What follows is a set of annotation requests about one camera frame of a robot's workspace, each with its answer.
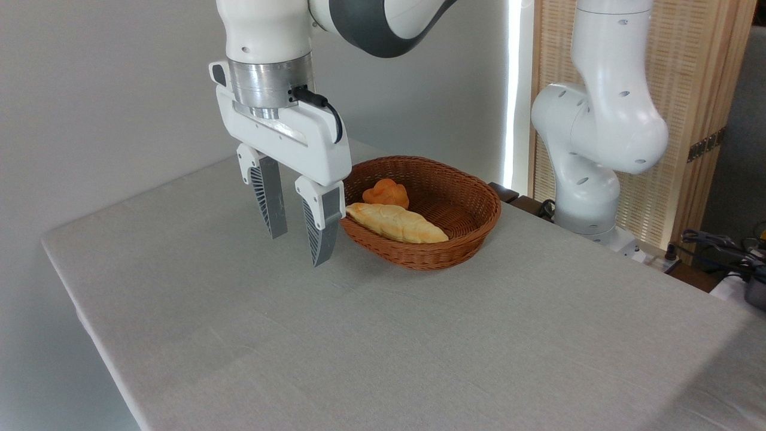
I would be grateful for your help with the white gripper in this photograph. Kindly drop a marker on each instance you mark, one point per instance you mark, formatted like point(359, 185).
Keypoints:
point(299, 140)

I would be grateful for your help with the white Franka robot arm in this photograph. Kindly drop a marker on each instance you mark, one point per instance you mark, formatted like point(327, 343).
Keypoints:
point(604, 126)

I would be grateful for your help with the round orange bread bun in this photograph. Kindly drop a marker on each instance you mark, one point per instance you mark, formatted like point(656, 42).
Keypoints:
point(386, 191)

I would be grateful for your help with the long pale bread loaf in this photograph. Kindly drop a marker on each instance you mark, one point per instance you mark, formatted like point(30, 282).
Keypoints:
point(395, 222)

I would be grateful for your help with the grey tablecloth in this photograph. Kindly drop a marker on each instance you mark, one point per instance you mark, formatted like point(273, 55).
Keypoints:
point(359, 335)

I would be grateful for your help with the brown wicker basket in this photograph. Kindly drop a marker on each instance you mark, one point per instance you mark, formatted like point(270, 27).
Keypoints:
point(467, 203)

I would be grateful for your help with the metal screen hinge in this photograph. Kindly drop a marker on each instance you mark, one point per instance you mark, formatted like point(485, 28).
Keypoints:
point(706, 145)

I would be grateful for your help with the wooden slatted folding screen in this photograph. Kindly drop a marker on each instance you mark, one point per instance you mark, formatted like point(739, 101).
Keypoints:
point(688, 72)

